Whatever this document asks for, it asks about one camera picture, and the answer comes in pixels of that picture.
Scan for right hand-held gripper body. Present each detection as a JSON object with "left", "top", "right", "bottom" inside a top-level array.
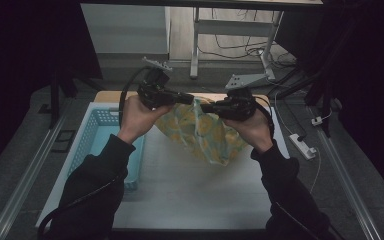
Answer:
[{"left": 219, "top": 72, "right": 269, "bottom": 122}]

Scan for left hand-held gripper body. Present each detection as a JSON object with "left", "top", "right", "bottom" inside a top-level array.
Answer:
[{"left": 136, "top": 55, "right": 178, "bottom": 110}]

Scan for green yellow patterned fabric bag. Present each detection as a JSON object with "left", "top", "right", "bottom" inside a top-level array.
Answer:
[{"left": 154, "top": 96, "right": 249, "bottom": 167}]

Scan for light blue perforated plastic basket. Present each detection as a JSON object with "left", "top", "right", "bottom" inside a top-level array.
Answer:
[{"left": 67, "top": 108, "right": 147, "bottom": 193}]

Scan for person's right hand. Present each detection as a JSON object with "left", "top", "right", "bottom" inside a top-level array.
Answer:
[{"left": 222, "top": 108, "right": 275, "bottom": 155}]

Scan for person's left hand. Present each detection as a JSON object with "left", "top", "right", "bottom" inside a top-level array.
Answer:
[{"left": 117, "top": 94, "right": 174, "bottom": 145}]

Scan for white panel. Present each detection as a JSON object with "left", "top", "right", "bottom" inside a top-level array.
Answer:
[{"left": 80, "top": 3, "right": 171, "bottom": 55}]

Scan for white power strip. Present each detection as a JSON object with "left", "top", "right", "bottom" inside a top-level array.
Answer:
[{"left": 288, "top": 133, "right": 318, "bottom": 161}]

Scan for white adapter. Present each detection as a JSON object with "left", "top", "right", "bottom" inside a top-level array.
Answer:
[{"left": 311, "top": 108, "right": 334, "bottom": 127}]

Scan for black stand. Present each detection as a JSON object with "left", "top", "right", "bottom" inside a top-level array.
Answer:
[
  {"left": 48, "top": 63, "right": 104, "bottom": 129},
  {"left": 273, "top": 66, "right": 336, "bottom": 138}
]

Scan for black floor plate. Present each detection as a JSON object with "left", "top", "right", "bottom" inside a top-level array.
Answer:
[{"left": 51, "top": 129, "right": 78, "bottom": 154}]

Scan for dark curtain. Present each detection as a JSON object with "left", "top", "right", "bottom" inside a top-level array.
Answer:
[
  {"left": 0, "top": 0, "right": 103, "bottom": 181},
  {"left": 274, "top": 0, "right": 384, "bottom": 208}
]

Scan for black floor cable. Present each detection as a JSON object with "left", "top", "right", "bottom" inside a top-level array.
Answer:
[{"left": 197, "top": 9, "right": 296, "bottom": 68}]

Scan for white desk frame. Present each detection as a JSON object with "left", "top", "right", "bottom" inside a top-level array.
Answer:
[{"left": 189, "top": 6, "right": 285, "bottom": 81}]

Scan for thin white cable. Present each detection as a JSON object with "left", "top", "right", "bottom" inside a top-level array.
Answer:
[{"left": 306, "top": 148, "right": 322, "bottom": 214}]

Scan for metal floor rail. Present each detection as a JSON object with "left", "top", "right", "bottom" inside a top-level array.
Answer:
[
  {"left": 0, "top": 114, "right": 69, "bottom": 240},
  {"left": 313, "top": 128, "right": 384, "bottom": 240}
]

